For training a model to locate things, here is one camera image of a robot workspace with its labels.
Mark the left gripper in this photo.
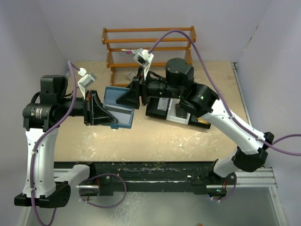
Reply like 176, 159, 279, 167
58, 89, 118, 125

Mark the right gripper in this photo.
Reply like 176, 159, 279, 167
117, 65, 183, 108

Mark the blue card holder wallet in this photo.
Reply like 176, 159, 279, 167
103, 86, 135, 129

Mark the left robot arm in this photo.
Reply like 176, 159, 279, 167
14, 75, 118, 209

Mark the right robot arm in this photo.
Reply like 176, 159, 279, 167
116, 58, 274, 184

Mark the white card in tray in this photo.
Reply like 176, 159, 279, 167
157, 98, 170, 111

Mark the small clear plastic box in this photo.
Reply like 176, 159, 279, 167
127, 71, 136, 81

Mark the black and white organizer tray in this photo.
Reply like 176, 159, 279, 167
145, 97, 211, 129

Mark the wooden three-tier shelf rack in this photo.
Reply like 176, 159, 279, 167
102, 26, 197, 87

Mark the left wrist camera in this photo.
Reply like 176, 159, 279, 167
78, 68, 97, 97

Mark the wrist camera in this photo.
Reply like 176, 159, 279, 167
78, 68, 97, 97
134, 48, 154, 80

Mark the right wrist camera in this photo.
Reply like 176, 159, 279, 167
134, 48, 154, 80

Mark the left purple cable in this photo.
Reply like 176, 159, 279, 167
30, 60, 129, 226

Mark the purple cable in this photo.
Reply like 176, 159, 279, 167
30, 60, 129, 226
148, 29, 301, 205

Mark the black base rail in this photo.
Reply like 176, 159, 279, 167
54, 161, 236, 196

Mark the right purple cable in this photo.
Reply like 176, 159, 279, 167
148, 29, 301, 205

